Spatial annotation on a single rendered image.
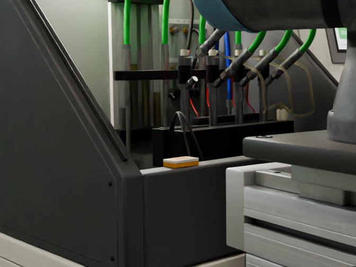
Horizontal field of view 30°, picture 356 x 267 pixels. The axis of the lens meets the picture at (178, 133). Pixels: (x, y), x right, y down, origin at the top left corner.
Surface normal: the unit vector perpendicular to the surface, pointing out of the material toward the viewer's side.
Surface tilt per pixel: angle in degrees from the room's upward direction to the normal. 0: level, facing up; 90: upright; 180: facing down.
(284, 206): 90
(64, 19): 90
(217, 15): 139
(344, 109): 72
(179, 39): 90
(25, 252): 90
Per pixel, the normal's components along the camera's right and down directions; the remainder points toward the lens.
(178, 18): 0.65, 0.07
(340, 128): -0.95, 0.04
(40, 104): -0.76, 0.07
